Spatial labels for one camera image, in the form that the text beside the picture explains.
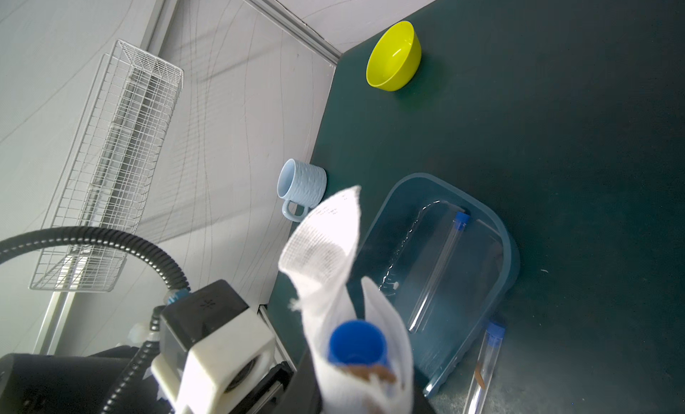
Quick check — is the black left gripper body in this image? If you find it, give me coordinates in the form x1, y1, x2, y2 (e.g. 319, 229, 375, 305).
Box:
230, 362, 294, 414

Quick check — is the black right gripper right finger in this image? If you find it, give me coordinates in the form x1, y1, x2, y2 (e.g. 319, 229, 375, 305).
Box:
411, 385, 435, 414

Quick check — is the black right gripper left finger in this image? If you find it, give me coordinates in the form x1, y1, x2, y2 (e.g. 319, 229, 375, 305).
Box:
272, 352, 323, 414

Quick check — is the clear test tube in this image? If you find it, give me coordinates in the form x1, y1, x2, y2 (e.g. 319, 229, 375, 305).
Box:
408, 212, 470, 333

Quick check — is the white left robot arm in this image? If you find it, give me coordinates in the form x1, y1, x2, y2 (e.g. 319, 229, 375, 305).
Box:
1, 226, 190, 355

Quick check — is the test tube with blue cap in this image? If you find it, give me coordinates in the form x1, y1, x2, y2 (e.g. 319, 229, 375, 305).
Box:
463, 321, 506, 414

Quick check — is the blue translucent plastic container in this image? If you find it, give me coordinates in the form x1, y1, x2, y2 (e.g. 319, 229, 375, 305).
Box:
349, 173, 520, 397

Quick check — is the light blue ribbed mug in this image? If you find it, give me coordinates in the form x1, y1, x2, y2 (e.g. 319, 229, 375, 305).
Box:
276, 158, 328, 223

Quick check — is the yellow-green plastic bowl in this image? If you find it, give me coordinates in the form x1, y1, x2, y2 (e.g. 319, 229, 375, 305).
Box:
366, 21, 422, 92

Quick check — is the white wire basket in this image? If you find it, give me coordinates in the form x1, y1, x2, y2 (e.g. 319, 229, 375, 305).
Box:
29, 38, 185, 293

